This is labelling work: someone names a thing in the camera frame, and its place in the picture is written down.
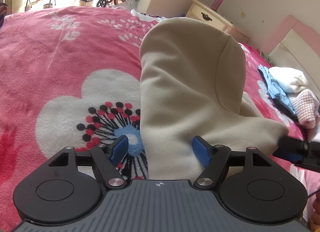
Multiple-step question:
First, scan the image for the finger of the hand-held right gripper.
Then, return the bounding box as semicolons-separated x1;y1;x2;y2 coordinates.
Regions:
272;148;320;170
278;136;320;155

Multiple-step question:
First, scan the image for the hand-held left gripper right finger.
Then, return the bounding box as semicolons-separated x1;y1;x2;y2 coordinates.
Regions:
192;136;274;189

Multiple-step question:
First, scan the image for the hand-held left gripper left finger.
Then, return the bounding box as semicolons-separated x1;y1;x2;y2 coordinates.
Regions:
46;135;129;189

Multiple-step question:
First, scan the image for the beige hooded sweatshirt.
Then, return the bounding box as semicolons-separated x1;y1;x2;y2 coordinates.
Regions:
139;17;290;181

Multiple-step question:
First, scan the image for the pink checked cloth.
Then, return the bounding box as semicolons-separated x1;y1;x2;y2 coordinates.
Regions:
287;91;320;129

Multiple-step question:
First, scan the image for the light blue cloth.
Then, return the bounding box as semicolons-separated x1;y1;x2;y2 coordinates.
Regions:
258;64;295;115

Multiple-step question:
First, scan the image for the pink headboard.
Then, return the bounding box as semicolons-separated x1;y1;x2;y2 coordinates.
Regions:
260;14;320;72

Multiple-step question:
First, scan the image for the pink floral blanket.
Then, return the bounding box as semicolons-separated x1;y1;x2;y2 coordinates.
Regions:
0;7;320;232

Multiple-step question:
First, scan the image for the cream nightstand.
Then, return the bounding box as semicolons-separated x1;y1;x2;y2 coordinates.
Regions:
185;0;250;44

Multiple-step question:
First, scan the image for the white printed cloth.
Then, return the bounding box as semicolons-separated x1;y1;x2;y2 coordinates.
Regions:
130;9;168;22

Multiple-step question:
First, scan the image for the white plastic bag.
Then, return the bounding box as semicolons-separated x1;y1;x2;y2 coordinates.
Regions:
112;0;139;10

